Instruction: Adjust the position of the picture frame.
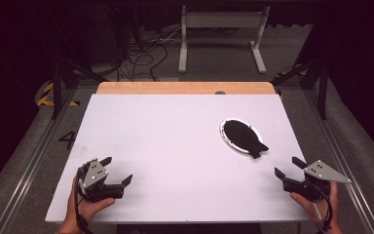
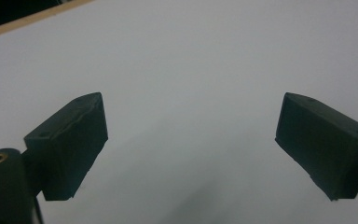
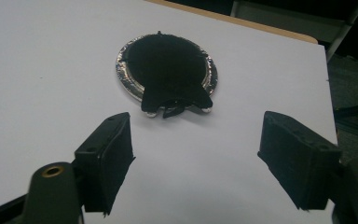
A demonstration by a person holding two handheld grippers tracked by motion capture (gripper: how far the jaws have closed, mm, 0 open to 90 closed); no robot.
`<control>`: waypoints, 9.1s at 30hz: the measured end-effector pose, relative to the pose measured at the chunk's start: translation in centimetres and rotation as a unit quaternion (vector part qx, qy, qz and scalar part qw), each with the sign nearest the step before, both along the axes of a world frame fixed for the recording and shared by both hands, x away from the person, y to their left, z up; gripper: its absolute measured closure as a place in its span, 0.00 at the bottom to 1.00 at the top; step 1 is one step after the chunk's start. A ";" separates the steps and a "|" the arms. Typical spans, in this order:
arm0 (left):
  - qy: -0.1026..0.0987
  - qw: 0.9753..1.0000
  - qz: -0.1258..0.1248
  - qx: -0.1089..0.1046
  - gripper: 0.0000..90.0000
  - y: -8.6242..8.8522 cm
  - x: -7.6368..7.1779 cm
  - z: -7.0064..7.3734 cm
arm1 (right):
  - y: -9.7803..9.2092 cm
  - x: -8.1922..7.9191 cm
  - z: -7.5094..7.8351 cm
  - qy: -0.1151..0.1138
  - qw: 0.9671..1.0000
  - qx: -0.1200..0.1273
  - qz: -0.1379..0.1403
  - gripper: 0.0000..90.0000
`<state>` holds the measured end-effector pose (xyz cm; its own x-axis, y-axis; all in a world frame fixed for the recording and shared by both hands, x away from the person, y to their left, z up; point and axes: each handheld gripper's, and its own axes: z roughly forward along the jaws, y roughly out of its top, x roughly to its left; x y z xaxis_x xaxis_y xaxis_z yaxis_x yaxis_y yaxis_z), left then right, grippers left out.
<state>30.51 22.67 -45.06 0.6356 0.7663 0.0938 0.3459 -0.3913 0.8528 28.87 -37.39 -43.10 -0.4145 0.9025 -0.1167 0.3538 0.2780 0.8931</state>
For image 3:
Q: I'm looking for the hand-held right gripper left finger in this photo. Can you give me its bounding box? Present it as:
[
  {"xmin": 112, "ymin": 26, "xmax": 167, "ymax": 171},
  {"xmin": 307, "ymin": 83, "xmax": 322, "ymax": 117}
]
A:
[{"xmin": 74, "ymin": 111, "xmax": 136, "ymax": 217}]

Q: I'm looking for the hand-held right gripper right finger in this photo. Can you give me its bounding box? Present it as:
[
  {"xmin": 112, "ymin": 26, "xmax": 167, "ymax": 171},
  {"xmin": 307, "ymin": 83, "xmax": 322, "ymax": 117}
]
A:
[{"xmin": 256, "ymin": 110, "xmax": 343, "ymax": 211}]

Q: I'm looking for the oval silver photo frame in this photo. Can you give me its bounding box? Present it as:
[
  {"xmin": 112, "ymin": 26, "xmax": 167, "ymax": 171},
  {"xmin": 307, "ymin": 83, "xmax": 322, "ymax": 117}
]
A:
[{"xmin": 115, "ymin": 30, "xmax": 219, "ymax": 119}]

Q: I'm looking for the white metal stand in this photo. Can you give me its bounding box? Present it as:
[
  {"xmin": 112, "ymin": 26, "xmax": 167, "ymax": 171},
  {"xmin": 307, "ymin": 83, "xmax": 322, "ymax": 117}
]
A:
[{"xmin": 229, "ymin": 0, "xmax": 358, "ymax": 63}]

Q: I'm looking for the white board sheet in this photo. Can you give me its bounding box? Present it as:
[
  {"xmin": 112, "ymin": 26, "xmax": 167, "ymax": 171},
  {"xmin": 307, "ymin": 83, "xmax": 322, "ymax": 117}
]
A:
[{"xmin": 0, "ymin": 0, "xmax": 338, "ymax": 224}]

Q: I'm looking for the black metal stand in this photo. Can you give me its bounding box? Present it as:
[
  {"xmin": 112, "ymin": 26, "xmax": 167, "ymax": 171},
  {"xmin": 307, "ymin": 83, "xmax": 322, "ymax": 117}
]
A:
[{"xmin": 334, "ymin": 92, "xmax": 358, "ymax": 120}]

